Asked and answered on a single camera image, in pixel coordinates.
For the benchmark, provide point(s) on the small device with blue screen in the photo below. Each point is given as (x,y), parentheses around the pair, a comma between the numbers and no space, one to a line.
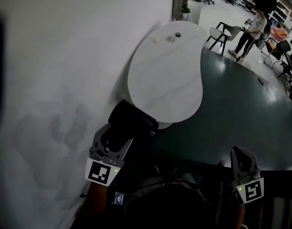
(119,198)

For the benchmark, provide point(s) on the small black remote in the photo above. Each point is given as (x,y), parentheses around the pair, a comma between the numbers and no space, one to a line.
(260,81)

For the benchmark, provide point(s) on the small pale makeup sponge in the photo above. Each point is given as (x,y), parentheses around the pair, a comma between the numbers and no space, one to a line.
(155,39)

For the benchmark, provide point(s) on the grey chair with dark legs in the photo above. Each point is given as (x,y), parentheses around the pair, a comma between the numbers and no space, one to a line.
(218,33)

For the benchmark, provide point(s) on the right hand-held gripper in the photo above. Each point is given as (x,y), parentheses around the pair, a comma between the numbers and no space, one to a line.
(252,190)

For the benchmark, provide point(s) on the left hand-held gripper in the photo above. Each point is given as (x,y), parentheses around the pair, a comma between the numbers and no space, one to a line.
(100,170)

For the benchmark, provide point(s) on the black wall plug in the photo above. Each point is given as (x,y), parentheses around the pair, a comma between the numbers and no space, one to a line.
(83,195)

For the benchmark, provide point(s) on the person's clothed body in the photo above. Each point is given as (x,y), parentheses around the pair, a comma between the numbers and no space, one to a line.
(165,204)

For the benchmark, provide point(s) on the white shelving racks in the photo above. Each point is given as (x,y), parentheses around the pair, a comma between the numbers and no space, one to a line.
(279,8)

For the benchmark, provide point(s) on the person's left forearm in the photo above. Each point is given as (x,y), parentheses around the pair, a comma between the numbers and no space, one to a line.
(94,201)

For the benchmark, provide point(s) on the black cylindrical object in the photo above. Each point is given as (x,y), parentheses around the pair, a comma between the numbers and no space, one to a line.
(129,120)

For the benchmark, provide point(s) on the small potted plant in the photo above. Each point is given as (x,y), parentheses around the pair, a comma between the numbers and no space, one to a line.
(185,9)

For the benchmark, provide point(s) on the pink bundle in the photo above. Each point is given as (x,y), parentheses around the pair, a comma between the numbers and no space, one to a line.
(279,32)

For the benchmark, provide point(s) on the dark green round rug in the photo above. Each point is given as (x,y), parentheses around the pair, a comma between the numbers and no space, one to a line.
(232,118)

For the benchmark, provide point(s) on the white kidney-shaped table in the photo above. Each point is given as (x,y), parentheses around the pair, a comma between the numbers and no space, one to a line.
(167,75)

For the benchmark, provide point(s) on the orange and black chair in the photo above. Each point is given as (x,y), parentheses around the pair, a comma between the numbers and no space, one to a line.
(277,49)

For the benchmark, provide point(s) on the person's right forearm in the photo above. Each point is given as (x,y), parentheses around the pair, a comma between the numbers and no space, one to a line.
(239,216)

